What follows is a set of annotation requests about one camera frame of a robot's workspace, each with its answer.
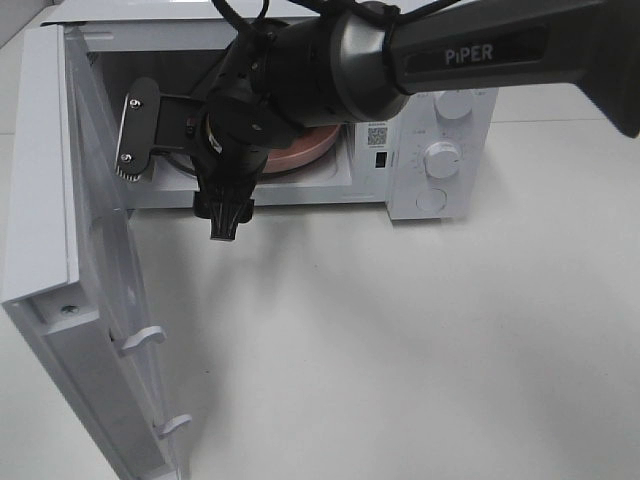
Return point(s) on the glass microwave turntable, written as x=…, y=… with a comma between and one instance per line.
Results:
x=181, y=162

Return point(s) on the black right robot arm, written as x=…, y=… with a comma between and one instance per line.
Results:
x=400, y=55

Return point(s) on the upper white power knob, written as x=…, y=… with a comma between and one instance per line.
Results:
x=453, y=105

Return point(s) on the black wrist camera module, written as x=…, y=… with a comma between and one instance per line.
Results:
x=155, y=123

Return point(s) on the white timer knob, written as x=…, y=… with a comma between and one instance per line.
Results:
x=442, y=160

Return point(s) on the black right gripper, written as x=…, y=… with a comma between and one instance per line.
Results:
x=235, y=128

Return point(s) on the white microwave oven body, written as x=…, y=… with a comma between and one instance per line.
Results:
x=181, y=45

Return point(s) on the white microwave door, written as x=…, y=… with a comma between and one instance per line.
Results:
x=72, y=280

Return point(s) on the pink speckled plate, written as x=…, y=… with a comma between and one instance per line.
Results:
x=313, y=144

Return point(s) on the round white door button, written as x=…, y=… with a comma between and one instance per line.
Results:
x=431, y=200

